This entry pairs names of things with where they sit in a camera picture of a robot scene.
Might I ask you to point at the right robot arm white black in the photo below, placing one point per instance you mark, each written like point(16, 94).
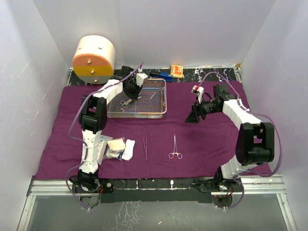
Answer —
point(255, 142)

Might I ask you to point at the small blue white packet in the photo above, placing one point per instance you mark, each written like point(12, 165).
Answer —
point(111, 154)

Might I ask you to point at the metal surgical scissors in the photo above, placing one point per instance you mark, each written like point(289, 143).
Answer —
point(124, 104)

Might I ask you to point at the beige bandage roll packet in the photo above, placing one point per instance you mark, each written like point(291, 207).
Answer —
point(116, 144)

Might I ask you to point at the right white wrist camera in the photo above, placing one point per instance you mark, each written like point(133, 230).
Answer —
point(198, 91)

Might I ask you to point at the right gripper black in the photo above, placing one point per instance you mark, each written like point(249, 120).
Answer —
point(193, 117)

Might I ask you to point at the wire mesh metal tray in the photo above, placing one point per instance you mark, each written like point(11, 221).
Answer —
point(139, 108)

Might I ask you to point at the purple cloth wrap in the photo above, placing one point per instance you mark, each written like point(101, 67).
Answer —
point(204, 146)

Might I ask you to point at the blue black stapler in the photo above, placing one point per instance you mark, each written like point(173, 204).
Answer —
point(158, 74)

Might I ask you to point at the black base frame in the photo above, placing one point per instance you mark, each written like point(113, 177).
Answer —
point(202, 190)

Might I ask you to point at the thin metal tweezers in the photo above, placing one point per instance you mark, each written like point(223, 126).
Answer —
point(145, 147)

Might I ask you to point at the white gauze packet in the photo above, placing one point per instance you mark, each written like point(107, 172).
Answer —
point(102, 147)

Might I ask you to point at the orange small box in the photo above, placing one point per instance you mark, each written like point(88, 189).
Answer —
point(176, 71)

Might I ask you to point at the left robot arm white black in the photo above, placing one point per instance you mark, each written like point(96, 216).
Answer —
point(93, 119)

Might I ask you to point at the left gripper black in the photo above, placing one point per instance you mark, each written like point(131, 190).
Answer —
point(134, 96)

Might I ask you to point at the round white drawer box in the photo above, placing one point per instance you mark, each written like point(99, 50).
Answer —
point(94, 59)

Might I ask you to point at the metal forceps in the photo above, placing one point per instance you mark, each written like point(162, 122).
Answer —
point(121, 109)
point(175, 152)

